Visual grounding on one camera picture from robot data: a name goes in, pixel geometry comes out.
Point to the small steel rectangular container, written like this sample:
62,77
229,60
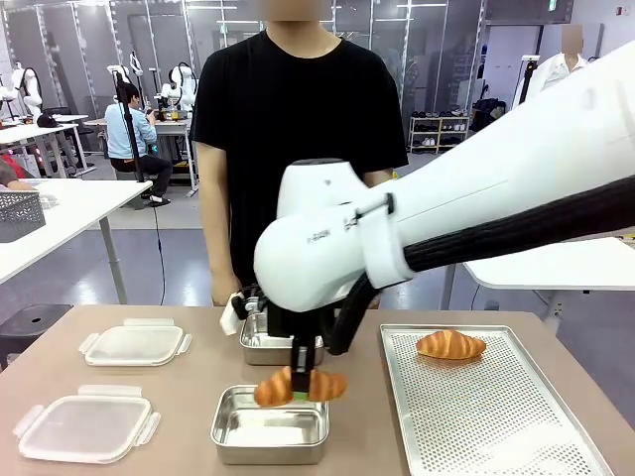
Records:
254,349

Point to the small translucent clip-lock lid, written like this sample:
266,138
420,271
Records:
134,344

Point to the seated person in blue shirt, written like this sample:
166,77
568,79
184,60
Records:
126,129

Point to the black cap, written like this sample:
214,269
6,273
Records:
47,120

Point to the person in black t-shirt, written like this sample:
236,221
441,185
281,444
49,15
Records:
297,124

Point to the yellow crate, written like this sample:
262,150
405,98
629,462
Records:
627,238

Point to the white table with rounded corner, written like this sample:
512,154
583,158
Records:
546,268

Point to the golden croissant with dark stripes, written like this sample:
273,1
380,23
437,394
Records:
273,389

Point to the person's right forearm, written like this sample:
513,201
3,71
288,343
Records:
213,213

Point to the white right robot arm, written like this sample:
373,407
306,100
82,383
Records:
496,163

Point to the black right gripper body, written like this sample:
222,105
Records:
279,322

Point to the large translucent clip-lock lid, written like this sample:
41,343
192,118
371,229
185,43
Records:
84,429

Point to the red cloth object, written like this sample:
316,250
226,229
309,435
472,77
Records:
12,171

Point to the black bag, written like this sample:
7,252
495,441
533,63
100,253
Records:
488,116

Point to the large steel rectangular container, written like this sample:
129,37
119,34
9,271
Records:
270,431

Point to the black round stool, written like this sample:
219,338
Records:
30,322

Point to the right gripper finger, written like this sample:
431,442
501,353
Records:
310,354
299,382

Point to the white background desk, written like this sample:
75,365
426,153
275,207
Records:
39,134

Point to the perforated metal baking tray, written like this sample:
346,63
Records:
491,411

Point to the white table with grey basket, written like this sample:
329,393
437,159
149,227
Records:
64,218

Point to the white desk with equipment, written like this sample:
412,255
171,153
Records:
168,126

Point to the black tripod pole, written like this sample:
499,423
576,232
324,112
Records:
130,129

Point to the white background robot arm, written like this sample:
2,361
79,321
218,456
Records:
27,86
181,84

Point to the white shoe rack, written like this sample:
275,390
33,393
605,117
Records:
439,131

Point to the person's right hand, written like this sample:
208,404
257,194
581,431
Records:
224,292

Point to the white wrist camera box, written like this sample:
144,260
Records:
230,320

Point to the grey perforated basket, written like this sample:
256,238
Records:
20,215

